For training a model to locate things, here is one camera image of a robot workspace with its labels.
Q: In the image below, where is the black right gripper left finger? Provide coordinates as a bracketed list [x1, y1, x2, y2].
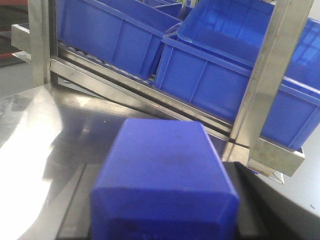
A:
[56, 163, 100, 240]

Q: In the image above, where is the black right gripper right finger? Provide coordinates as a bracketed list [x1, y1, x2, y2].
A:
[223, 162, 320, 240]

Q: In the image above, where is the blue bottle part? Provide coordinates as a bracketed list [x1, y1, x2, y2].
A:
[90, 118, 240, 240]

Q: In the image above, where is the stainless steel shelf rack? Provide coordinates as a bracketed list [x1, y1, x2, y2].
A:
[11, 0, 313, 182]

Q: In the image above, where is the blue bin, rack middle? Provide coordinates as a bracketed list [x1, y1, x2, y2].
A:
[154, 34, 320, 150]

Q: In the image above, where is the blue bin, rack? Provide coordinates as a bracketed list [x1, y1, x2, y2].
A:
[154, 34, 320, 150]
[56, 0, 181, 80]

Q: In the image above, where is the blue bin nested on top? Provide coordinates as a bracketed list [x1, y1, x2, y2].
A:
[177, 0, 320, 88]

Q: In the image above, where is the blue bin, rack left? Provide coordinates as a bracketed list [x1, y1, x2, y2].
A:
[56, 0, 181, 80]

